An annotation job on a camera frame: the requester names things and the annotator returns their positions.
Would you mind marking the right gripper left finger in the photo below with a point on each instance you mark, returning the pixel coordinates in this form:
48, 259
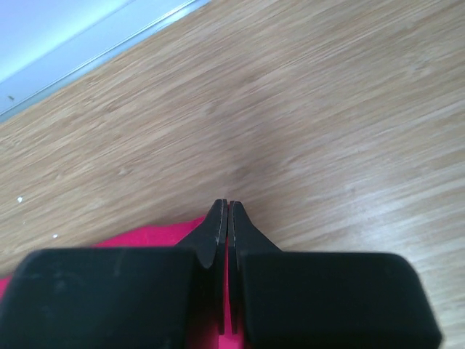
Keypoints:
207, 244

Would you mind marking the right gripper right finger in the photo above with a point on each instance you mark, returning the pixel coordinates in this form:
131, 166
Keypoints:
284, 299

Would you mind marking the red t shirt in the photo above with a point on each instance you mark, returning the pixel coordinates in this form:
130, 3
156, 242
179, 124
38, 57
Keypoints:
163, 236

